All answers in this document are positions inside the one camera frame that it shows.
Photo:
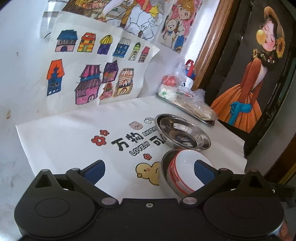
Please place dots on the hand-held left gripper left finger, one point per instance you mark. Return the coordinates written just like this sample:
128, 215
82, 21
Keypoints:
92, 173

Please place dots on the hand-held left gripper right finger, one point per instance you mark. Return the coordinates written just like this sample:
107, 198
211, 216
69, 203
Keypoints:
203, 171

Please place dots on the white ceramic bowl red rim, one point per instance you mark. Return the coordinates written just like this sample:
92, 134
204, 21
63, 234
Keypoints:
182, 166

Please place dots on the large steel plate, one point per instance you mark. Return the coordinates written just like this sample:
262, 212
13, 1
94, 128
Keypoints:
207, 139

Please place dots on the stainless steel bowl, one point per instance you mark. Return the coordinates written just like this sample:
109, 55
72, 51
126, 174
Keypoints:
164, 178

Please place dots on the white printed tablecloth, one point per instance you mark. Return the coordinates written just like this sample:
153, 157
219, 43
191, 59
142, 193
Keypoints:
69, 139

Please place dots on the clear bag of beige food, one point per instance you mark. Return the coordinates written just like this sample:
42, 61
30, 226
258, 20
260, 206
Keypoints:
198, 107

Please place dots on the metal tray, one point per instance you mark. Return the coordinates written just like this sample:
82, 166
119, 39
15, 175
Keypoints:
182, 107

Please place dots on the brown wooden furniture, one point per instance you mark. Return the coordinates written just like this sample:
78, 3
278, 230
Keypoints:
283, 162

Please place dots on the white food packet green label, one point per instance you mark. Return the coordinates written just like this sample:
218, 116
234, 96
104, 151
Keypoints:
167, 92

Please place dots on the framed painting orange dress figure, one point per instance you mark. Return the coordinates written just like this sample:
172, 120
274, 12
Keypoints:
249, 92

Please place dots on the white bottle blue red cap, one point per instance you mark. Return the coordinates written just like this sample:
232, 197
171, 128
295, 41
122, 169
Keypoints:
190, 76

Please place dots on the red round item in bag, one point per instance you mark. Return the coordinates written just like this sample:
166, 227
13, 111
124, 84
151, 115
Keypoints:
170, 80

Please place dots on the colourful houses drawing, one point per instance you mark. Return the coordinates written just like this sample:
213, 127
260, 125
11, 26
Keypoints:
92, 64

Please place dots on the large coloured figure drawing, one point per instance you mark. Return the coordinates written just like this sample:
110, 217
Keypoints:
120, 14

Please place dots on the wooden door frame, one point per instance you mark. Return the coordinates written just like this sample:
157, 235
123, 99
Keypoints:
215, 41

